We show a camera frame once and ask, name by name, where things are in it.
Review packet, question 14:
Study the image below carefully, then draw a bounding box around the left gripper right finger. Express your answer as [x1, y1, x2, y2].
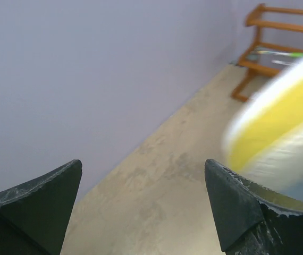
[205, 159, 303, 255]

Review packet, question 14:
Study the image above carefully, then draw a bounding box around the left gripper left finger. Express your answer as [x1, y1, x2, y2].
[0, 159, 82, 254]

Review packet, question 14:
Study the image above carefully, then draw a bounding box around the white quilted pillow yellow stripe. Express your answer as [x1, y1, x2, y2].
[222, 58, 303, 201]

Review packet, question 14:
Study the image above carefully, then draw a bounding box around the green capped marker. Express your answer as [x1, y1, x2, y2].
[256, 50, 303, 58]

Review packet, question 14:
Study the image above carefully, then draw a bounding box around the orange wooden tiered rack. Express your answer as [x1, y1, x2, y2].
[231, 3, 303, 102]

